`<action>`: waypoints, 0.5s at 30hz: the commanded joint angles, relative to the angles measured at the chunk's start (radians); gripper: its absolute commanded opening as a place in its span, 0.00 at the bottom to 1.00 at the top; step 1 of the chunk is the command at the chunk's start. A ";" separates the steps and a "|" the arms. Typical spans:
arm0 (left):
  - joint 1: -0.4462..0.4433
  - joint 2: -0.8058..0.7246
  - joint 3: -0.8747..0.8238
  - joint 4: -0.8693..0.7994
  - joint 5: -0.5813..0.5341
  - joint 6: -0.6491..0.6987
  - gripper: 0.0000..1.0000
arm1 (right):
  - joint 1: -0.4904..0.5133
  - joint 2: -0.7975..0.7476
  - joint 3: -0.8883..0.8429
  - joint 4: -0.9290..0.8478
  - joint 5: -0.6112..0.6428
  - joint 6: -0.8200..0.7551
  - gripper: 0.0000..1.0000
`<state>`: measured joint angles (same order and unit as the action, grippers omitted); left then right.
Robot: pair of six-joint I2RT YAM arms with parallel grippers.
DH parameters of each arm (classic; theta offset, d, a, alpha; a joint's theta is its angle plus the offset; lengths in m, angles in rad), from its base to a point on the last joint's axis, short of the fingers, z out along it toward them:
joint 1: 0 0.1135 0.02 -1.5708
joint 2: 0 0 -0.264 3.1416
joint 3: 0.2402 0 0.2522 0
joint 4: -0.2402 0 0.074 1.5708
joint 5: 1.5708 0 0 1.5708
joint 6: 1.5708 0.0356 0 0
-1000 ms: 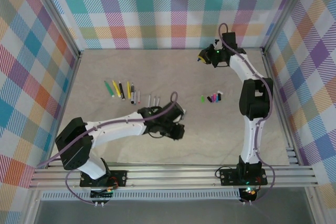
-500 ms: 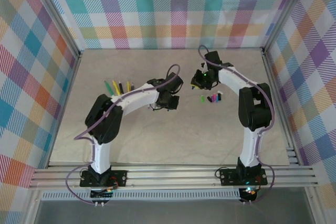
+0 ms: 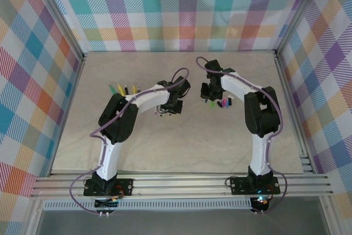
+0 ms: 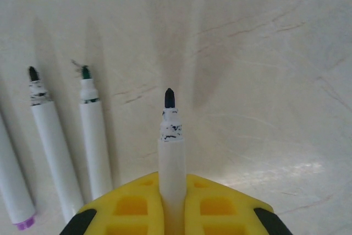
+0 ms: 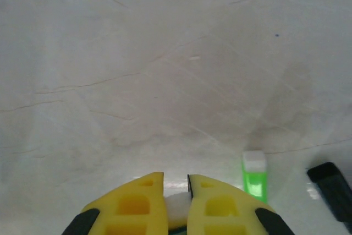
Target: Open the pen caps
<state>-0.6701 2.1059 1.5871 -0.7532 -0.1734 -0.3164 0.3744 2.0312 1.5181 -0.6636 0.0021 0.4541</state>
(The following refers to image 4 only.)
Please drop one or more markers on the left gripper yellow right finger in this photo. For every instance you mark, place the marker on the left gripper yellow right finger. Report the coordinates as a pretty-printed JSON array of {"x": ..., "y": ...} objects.
[{"x": 220, "y": 207}]

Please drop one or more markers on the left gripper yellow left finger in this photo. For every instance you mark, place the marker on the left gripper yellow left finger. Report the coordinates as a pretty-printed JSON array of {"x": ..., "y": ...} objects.
[{"x": 129, "y": 207}]

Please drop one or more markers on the white pen blue ink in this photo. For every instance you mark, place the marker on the white pen blue ink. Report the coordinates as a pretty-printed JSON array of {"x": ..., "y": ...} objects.
[{"x": 171, "y": 163}]

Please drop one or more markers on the white pen green ink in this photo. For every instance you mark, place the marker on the white pen green ink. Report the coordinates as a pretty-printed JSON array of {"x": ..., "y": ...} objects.
[{"x": 93, "y": 141}]

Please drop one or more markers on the white pen black ink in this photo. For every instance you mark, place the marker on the white pen black ink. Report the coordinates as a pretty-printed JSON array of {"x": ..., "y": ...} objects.
[{"x": 55, "y": 149}]

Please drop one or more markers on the white pen purple ink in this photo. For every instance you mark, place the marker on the white pen purple ink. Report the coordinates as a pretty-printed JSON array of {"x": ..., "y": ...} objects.
[{"x": 13, "y": 185}]

